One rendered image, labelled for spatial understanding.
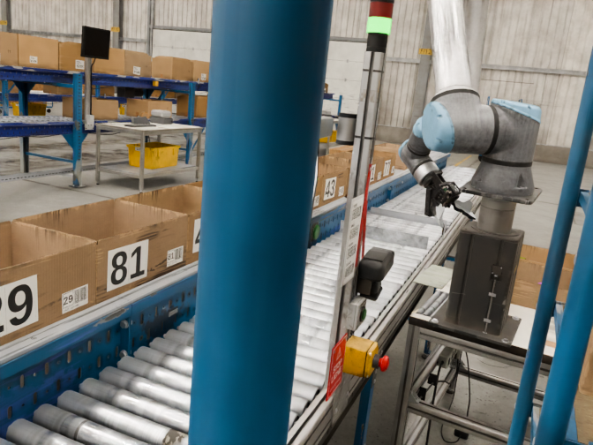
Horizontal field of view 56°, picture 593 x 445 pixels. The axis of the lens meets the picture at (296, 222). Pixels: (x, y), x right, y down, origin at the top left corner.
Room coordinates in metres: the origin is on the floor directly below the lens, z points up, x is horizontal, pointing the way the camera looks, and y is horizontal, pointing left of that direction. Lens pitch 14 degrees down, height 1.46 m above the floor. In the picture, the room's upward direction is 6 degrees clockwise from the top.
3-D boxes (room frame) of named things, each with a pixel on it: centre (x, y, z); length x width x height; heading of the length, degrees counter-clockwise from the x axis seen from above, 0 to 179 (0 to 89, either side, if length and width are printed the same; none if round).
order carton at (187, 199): (1.88, 0.39, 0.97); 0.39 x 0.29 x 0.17; 158
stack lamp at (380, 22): (1.26, -0.13, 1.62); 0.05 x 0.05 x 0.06
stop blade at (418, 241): (2.73, -0.44, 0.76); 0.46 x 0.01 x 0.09; 68
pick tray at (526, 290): (2.09, -0.90, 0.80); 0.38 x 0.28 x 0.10; 64
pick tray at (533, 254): (2.37, -1.05, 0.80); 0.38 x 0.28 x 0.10; 62
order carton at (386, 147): (4.78, -0.79, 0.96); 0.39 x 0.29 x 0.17; 158
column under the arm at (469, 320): (1.75, -0.64, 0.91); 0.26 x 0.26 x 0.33; 62
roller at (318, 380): (1.38, 0.11, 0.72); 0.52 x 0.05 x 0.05; 68
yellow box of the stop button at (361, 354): (1.27, -0.21, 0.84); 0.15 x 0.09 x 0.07; 158
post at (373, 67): (1.26, -0.14, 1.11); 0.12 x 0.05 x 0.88; 158
